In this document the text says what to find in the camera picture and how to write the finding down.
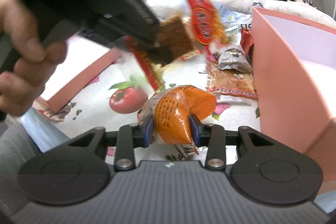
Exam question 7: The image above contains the orange snack packet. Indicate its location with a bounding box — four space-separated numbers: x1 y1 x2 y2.
137 85 217 145

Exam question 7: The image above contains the yellow red-bordered snack packet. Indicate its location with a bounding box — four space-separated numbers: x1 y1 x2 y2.
206 61 257 100

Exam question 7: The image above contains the grey brown snack packet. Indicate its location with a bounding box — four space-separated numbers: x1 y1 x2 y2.
218 45 253 74

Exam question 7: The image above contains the red foil snack packet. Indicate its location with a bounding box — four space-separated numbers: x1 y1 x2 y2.
240 28 255 56

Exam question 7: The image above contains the red wafer snack packet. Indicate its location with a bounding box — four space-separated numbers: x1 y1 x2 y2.
126 0 228 90

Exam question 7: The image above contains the person's left hand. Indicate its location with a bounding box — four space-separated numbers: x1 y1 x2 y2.
1 0 67 117

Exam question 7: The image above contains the pink box lid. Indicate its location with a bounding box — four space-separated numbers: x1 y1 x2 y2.
38 36 121 112

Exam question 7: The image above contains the grey duvet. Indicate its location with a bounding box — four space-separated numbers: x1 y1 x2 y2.
143 0 335 28

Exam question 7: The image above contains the pink cardboard box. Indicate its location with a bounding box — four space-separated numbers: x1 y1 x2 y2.
251 8 335 193

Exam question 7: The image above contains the crumpled blue plastic bag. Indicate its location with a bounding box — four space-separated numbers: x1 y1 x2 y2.
215 2 252 35

